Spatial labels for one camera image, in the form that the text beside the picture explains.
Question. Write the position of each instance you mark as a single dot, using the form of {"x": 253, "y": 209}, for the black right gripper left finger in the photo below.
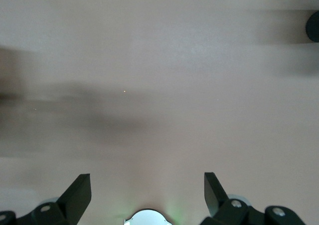
{"x": 64, "y": 207}

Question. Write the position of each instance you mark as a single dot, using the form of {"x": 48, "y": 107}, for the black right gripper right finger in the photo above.
{"x": 231, "y": 212}

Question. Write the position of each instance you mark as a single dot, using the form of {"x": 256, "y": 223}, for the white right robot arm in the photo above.
{"x": 149, "y": 218}

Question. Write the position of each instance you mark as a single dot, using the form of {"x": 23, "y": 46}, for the black round object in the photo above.
{"x": 314, "y": 26}

